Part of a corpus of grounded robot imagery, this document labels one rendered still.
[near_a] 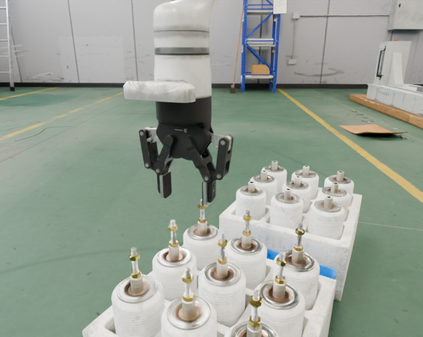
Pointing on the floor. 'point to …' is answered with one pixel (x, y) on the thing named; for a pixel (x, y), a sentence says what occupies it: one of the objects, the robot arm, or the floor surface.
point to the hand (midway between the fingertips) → (186, 192)
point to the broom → (237, 55)
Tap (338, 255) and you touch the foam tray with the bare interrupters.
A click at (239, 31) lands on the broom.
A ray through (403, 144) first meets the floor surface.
